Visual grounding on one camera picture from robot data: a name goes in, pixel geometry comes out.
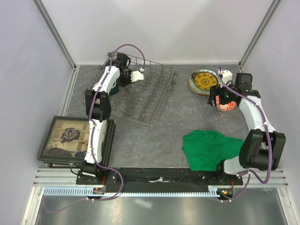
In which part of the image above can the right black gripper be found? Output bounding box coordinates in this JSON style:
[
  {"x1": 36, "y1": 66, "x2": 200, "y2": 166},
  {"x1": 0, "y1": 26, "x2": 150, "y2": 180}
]
[{"x1": 207, "y1": 81, "x2": 237, "y2": 107}]

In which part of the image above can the white red patterned bowl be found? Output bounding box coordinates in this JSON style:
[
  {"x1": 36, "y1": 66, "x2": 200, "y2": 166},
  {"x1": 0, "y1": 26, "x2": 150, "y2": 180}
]
[{"x1": 216, "y1": 96, "x2": 236, "y2": 112}]

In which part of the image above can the dark green glass cup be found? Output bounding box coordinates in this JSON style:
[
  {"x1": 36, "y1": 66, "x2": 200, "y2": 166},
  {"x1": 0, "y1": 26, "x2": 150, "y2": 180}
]
[{"x1": 109, "y1": 81, "x2": 119, "y2": 96}]

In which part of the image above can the yellow patterned plate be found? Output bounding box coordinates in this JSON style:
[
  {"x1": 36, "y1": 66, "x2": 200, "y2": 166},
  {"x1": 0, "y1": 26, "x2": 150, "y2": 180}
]
[{"x1": 194, "y1": 72, "x2": 218, "y2": 90}]

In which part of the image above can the mint green flower plate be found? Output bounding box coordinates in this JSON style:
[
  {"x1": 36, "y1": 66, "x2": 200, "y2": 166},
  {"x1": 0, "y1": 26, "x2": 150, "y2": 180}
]
[{"x1": 188, "y1": 69, "x2": 220, "y2": 96}]

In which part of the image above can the beige bird plate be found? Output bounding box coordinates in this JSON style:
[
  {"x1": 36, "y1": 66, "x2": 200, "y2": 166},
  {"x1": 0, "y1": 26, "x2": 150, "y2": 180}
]
[{"x1": 189, "y1": 83, "x2": 210, "y2": 96}]

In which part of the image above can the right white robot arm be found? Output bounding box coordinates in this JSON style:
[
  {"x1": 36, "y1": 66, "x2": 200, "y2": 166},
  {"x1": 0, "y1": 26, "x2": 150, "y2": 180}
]
[{"x1": 207, "y1": 68, "x2": 286, "y2": 185}]

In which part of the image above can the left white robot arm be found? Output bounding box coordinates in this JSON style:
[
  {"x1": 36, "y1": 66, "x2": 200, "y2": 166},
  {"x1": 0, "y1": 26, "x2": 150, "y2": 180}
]
[{"x1": 81, "y1": 52, "x2": 144, "y2": 184}]

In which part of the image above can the green cloth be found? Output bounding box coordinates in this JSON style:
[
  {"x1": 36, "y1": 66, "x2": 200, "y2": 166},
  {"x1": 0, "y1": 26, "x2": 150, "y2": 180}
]
[{"x1": 182, "y1": 130, "x2": 243, "y2": 172}]

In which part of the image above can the black glass-lid jewelry box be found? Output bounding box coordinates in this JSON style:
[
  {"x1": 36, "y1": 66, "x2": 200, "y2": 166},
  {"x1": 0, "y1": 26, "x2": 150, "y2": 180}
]
[{"x1": 38, "y1": 116, "x2": 116, "y2": 167}]

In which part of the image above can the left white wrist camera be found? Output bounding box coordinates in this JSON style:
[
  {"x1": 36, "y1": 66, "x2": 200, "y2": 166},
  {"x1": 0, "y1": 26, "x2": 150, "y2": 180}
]
[{"x1": 130, "y1": 71, "x2": 144, "y2": 83}]

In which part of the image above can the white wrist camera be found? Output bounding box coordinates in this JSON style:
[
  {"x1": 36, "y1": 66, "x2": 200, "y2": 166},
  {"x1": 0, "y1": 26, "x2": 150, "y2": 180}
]
[
  {"x1": 130, "y1": 71, "x2": 144, "y2": 83},
  {"x1": 220, "y1": 70, "x2": 233, "y2": 83}
]

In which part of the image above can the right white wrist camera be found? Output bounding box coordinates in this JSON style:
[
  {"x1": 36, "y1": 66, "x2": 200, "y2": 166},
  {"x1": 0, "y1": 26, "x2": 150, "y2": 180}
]
[{"x1": 220, "y1": 70, "x2": 233, "y2": 83}]

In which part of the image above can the grey wire dish rack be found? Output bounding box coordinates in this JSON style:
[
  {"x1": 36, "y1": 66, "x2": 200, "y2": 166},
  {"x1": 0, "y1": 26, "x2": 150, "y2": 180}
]
[{"x1": 83, "y1": 52, "x2": 179, "y2": 128}]

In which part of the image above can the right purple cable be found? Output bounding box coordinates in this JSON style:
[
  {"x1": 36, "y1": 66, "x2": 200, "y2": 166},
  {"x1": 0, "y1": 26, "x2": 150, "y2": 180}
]
[{"x1": 210, "y1": 66, "x2": 275, "y2": 203}]

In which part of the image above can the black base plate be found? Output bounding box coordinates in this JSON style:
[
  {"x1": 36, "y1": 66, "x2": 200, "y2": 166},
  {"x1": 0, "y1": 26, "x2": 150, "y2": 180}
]
[{"x1": 76, "y1": 167, "x2": 243, "y2": 186}]

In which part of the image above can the white slotted cable duct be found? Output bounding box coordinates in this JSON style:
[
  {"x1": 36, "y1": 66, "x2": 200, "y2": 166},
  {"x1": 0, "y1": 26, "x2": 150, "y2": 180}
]
[{"x1": 44, "y1": 187, "x2": 221, "y2": 197}]

